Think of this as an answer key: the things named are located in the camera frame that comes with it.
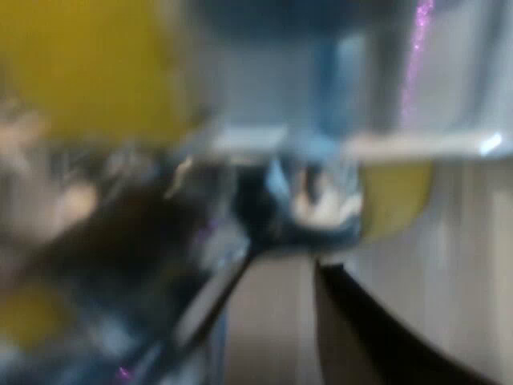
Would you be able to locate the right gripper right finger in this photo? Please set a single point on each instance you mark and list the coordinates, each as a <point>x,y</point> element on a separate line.
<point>372,341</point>

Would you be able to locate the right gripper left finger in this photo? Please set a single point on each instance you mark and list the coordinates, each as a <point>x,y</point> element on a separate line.
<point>200,313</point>

